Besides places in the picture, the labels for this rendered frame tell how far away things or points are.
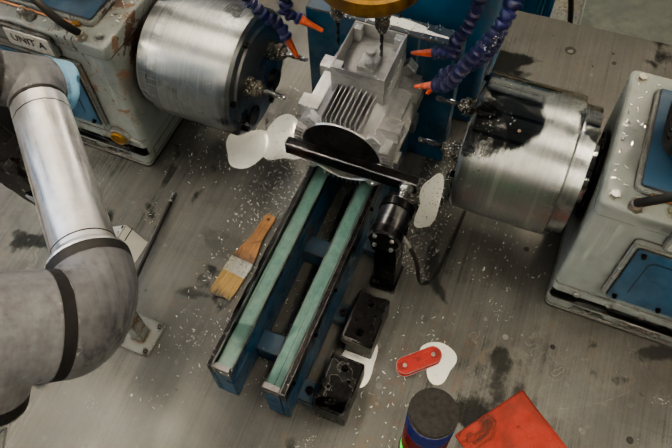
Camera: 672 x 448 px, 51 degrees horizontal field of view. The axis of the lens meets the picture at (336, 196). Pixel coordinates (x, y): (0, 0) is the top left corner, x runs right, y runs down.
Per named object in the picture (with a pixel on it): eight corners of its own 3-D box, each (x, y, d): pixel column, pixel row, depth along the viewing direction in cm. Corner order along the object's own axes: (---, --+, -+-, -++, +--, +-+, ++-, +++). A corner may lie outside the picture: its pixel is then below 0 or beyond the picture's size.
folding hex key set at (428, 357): (399, 379, 127) (400, 376, 125) (392, 363, 128) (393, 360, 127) (443, 362, 128) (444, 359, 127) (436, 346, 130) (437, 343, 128)
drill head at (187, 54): (158, 33, 159) (128, -60, 138) (306, 77, 151) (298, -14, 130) (98, 114, 147) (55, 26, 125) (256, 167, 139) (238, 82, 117)
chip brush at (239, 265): (261, 212, 146) (261, 210, 146) (282, 221, 145) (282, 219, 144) (208, 292, 137) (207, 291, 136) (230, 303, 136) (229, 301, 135)
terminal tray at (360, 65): (353, 47, 134) (353, 19, 127) (406, 62, 131) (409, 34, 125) (329, 92, 128) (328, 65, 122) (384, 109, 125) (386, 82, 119)
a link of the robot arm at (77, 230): (189, 329, 74) (78, 38, 99) (88, 340, 67) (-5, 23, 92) (149, 386, 81) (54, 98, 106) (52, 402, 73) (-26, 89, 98)
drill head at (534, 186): (440, 117, 144) (454, 27, 123) (644, 177, 135) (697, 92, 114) (399, 214, 132) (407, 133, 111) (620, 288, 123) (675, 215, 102)
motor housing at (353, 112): (335, 94, 147) (332, 27, 131) (421, 120, 143) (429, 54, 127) (296, 167, 138) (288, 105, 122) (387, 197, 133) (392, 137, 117)
